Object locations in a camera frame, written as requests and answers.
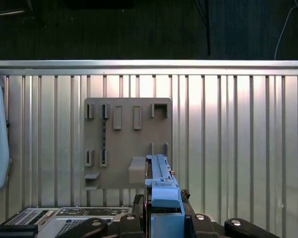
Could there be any black floor cable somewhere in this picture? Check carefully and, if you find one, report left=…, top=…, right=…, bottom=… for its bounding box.
left=192, top=0, right=212, bottom=56

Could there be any grey parts rack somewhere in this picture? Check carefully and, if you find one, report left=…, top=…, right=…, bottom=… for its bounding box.
left=83, top=97, right=173, bottom=191

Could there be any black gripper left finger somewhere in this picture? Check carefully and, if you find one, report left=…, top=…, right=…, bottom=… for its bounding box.
left=73, top=194, right=151, bottom=238

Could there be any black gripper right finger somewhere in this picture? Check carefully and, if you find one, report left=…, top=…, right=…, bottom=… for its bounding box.
left=180, top=188, right=281, bottom=238

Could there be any white floor cable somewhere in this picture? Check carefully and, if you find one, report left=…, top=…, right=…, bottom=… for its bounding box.
left=274, top=4, right=298, bottom=60

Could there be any hard disk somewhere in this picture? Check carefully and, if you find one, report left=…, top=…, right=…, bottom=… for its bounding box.
left=144, top=153, right=186, bottom=238

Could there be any black PC case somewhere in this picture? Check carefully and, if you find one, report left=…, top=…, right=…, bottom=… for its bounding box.
left=0, top=206, right=149, bottom=238

